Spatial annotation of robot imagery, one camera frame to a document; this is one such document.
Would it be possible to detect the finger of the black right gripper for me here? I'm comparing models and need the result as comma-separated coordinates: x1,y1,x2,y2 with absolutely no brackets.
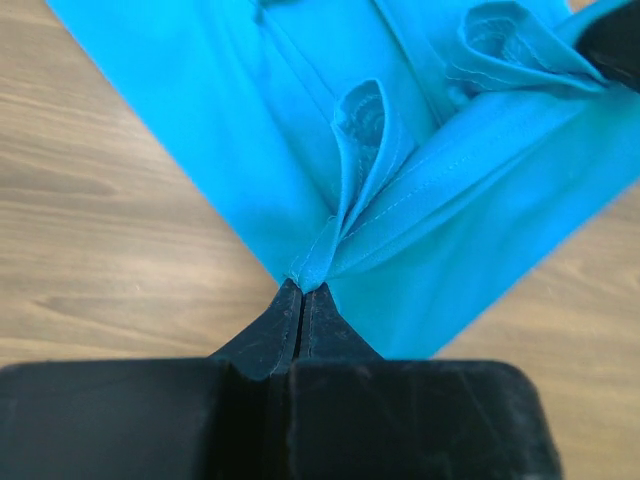
575,1,639,92

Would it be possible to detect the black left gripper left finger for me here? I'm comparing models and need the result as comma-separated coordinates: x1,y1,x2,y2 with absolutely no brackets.
1,281,304,479

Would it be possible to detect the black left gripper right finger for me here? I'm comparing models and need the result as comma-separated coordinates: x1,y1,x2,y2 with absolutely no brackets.
287,287,563,479

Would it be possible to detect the turquoise t shirt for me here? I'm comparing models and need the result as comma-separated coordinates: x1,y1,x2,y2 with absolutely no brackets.
50,1,639,358

